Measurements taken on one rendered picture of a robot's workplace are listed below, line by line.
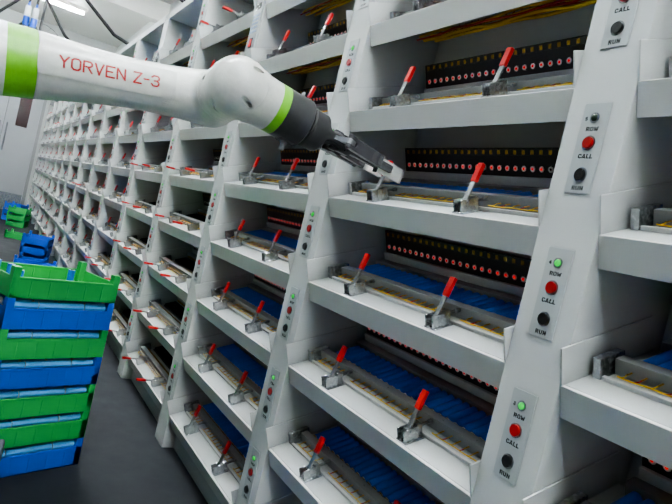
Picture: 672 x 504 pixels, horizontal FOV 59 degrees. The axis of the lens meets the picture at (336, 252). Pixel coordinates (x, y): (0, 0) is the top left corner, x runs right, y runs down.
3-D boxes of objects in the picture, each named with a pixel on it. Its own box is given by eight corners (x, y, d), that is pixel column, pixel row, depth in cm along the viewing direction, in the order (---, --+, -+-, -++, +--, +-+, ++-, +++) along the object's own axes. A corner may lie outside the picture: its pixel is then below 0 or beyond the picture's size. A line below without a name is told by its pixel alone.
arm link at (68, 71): (36, 92, 94) (41, 21, 94) (29, 103, 104) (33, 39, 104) (248, 129, 114) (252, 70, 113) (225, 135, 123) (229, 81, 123)
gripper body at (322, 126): (287, 143, 115) (324, 163, 120) (307, 143, 108) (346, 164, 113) (301, 108, 116) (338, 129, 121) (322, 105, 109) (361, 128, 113)
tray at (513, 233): (539, 257, 84) (539, 190, 82) (329, 216, 136) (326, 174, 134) (629, 236, 94) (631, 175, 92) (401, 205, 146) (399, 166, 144)
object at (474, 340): (505, 392, 85) (504, 299, 82) (309, 300, 137) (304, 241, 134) (598, 357, 94) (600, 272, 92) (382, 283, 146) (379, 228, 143)
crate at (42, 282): (8, 297, 147) (15, 266, 147) (-27, 278, 159) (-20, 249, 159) (115, 303, 171) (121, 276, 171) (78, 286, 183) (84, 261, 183)
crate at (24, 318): (1, 329, 147) (8, 297, 147) (-33, 307, 159) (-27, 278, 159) (108, 330, 171) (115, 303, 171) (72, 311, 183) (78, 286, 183)
